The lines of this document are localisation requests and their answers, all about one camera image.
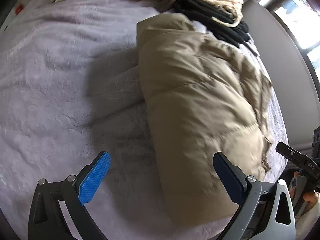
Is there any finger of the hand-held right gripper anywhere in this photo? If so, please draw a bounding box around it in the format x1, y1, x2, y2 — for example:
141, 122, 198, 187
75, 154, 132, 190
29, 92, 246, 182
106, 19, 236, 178
275, 142, 320, 179
290, 171, 314, 217

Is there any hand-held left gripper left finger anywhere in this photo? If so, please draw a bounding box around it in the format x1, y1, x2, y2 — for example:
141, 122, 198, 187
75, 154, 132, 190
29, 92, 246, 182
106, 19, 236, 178
27, 151, 111, 240

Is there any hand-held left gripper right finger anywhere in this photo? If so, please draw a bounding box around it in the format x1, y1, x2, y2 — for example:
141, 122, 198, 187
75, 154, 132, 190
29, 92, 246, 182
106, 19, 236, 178
212, 151, 296, 240

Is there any beige puffer jacket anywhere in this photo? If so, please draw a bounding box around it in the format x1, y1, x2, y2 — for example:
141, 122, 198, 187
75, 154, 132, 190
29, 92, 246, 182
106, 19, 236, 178
136, 12, 275, 227

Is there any person's right forearm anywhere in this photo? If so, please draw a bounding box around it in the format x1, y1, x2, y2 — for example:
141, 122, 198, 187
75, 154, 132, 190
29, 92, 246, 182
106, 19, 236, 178
294, 200, 320, 240

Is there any person's right hand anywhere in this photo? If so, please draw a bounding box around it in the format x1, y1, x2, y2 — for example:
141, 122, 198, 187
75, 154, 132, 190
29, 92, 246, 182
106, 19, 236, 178
303, 191, 320, 208

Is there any lavender fleece blanket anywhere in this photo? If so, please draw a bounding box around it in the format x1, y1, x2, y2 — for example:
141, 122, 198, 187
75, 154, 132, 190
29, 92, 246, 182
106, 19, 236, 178
0, 0, 290, 240

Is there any window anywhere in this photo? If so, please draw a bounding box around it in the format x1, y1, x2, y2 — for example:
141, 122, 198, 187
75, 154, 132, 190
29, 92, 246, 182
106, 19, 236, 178
260, 0, 320, 67

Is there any black knitted garment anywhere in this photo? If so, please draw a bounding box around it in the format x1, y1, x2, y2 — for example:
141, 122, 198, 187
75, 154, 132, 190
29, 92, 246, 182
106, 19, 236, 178
172, 0, 252, 48

